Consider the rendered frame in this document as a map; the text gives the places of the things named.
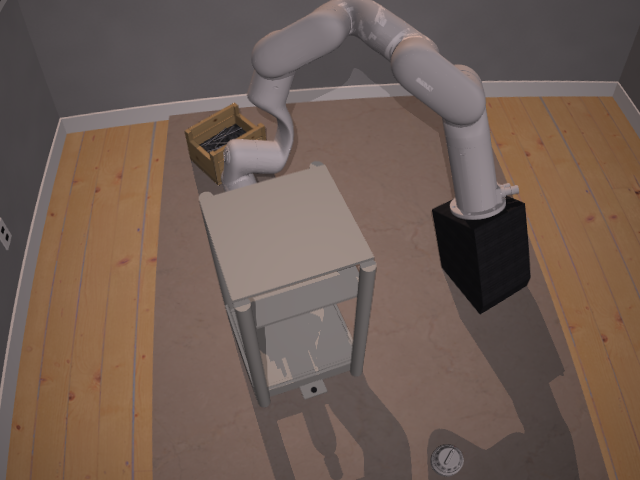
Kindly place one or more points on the grey shelving unit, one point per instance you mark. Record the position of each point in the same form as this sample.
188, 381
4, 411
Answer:
281, 232

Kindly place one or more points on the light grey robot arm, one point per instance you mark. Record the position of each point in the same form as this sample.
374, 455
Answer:
455, 92

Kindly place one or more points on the white round kitchen timer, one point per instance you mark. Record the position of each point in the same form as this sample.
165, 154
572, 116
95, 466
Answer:
447, 460

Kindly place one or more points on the wooden crate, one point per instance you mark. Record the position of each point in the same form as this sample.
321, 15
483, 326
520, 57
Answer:
213, 164

